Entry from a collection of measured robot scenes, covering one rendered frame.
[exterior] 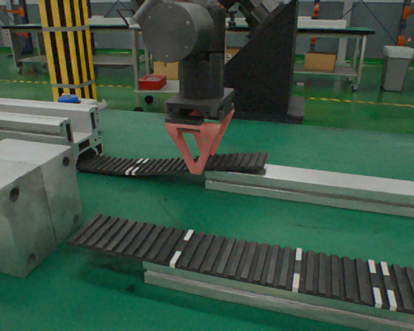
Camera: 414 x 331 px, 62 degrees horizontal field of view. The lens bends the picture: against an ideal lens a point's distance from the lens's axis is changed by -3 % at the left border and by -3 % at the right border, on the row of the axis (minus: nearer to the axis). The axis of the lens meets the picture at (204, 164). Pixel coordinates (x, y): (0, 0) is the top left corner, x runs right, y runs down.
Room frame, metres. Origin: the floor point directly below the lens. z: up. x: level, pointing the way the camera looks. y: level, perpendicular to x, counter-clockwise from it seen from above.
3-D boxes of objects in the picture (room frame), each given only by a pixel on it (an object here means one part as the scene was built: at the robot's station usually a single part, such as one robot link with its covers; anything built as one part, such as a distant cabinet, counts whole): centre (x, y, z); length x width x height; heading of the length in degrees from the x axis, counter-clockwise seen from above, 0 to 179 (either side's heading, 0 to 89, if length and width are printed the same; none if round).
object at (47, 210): (0.32, 0.19, 0.83); 0.12 x 0.09 x 0.10; 163
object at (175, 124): (0.44, 0.01, 0.85); 0.07 x 0.07 x 0.09; 73
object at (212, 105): (0.45, 0.00, 0.92); 0.10 x 0.07 x 0.07; 163
